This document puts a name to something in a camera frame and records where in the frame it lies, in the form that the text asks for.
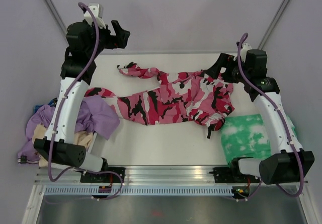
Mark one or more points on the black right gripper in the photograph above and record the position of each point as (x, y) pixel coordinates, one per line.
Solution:
(224, 60)

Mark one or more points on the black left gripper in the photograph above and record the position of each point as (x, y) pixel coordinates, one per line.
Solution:
(122, 34)

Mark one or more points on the pink camouflage trousers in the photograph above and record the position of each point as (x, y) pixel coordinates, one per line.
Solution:
(180, 97)

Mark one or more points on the purple trousers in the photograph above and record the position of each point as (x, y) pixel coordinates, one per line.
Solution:
(95, 115)

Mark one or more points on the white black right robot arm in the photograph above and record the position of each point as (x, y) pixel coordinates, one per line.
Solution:
(289, 162)

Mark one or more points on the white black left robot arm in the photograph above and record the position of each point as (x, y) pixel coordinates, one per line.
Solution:
(57, 146)

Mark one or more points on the green white folded trousers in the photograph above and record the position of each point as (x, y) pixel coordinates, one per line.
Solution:
(245, 136)

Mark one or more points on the beige garment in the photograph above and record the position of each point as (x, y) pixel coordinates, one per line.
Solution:
(82, 138)

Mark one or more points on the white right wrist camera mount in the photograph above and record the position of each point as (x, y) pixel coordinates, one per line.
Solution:
(243, 51)

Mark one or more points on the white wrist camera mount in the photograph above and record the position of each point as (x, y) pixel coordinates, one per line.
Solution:
(97, 11)
(243, 51)

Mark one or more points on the aluminium frame rear rail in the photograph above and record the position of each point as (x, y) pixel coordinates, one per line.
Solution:
(163, 52)

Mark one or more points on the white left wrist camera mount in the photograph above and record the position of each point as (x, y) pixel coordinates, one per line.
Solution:
(97, 11)

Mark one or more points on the aluminium frame rear left post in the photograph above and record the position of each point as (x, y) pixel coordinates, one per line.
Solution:
(56, 16)

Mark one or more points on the aluminium frame post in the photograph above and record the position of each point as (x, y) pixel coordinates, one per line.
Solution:
(56, 16)
(274, 22)

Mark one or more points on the aluminium frame rear right post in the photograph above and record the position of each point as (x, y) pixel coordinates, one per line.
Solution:
(274, 22)

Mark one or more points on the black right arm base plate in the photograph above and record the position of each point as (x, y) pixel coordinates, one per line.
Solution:
(227, 175)

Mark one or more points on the aluminium front rail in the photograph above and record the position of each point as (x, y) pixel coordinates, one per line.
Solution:
(152, 175)

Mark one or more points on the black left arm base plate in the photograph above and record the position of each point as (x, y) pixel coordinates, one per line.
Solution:
(104, 178)

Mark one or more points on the white slotted cable duct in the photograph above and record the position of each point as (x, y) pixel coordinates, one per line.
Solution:
(141, 190)

